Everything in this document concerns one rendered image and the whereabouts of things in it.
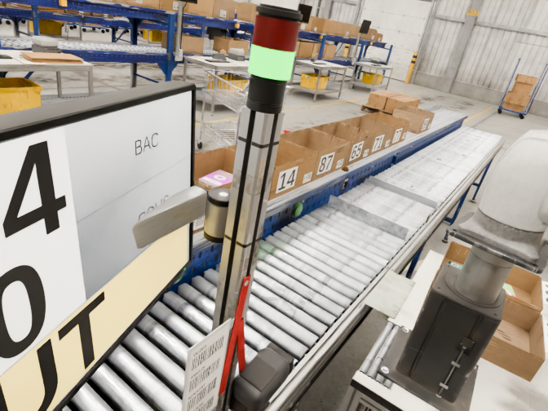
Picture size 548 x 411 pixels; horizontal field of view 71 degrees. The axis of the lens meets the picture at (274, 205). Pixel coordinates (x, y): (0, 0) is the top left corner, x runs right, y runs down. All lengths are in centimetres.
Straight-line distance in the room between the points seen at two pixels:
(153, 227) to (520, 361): 129
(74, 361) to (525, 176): 92
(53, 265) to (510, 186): 92
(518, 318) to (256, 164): 146
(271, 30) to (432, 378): 108
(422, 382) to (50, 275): 111
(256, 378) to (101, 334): 32
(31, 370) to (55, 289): 7
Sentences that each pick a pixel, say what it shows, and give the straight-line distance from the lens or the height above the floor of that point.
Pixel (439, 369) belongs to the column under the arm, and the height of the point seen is 85.
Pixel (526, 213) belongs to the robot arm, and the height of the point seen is 135.
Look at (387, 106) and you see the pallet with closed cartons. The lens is 913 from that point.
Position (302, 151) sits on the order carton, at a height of 103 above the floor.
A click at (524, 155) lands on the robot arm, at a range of 103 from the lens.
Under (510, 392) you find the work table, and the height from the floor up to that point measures 75.
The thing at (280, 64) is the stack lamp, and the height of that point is 161.
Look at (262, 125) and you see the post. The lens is 46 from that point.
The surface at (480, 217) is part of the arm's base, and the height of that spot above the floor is 130.
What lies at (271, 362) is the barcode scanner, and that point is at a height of 109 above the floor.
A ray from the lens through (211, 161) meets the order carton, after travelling 183.
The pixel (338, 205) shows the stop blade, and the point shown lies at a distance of 218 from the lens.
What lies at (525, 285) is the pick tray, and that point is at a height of 79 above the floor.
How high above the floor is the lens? 166
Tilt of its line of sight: 26 degrees down
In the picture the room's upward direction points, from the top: 11 degrees clockwise
